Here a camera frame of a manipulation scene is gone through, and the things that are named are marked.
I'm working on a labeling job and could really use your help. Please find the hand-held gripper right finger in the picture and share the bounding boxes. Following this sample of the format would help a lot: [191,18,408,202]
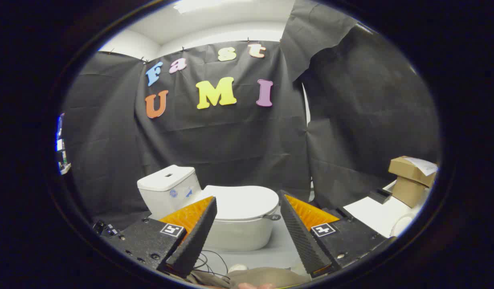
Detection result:
[278,190,397,278]

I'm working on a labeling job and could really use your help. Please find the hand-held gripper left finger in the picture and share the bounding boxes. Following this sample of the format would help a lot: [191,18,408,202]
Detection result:
[104,196,218,278]

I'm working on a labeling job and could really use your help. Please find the white toilet lid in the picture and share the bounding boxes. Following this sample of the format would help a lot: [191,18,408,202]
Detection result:
[197,185,281,221]

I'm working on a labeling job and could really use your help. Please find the white toilet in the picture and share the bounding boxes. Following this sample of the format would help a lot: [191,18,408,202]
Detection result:
[137,165,280,252]

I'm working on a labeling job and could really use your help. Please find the person's beige trousers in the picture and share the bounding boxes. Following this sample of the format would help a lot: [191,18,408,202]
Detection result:
[187,267,312,289]

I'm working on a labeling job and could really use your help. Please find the white flat board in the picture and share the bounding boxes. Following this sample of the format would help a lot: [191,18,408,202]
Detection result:
[343,181,417,238]

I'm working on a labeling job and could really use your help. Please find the small black box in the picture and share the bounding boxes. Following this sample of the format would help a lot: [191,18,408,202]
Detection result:
[369,188,392,204]

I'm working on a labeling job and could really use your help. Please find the small black device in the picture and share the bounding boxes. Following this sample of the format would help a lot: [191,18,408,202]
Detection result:
[94,221,119,237]

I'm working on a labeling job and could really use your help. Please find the black backdrop cloth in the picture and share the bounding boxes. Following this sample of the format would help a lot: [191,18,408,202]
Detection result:
[62,0,440,231]

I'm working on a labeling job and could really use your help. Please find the brown cardboard box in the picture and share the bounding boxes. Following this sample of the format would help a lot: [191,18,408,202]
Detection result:
[392,177,429,208]
[388,156,438,188]

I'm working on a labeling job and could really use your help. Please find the white paper sheet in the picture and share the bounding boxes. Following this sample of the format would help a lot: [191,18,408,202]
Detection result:
[404,157,438,176]

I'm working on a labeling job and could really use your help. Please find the computer monitor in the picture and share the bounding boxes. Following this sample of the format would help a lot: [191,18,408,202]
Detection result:
[56,114,72,175]

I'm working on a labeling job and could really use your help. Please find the ceiling light panel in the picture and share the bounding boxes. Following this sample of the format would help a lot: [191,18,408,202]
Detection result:
[173,0,231,14]

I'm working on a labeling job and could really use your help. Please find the black cables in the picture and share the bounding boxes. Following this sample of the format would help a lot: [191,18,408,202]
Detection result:
[193,250,231,281]

